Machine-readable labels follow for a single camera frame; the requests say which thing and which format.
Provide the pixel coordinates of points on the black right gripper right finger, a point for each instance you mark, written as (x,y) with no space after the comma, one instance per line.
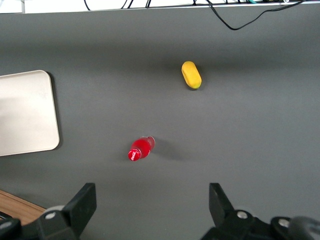
(225,215)

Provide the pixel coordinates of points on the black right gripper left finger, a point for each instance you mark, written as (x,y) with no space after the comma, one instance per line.
(80,207)

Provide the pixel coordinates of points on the cream rectangular tray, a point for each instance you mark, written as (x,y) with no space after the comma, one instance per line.
(25,112)

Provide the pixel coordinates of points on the wooden drawer cabinet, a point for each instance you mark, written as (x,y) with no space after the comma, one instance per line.
(17,207)

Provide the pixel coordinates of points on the small red bottle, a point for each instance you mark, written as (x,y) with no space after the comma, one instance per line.
(141,147)

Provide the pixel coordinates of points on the yellow sponge toy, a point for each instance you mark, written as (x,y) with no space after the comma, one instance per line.
(191,75)

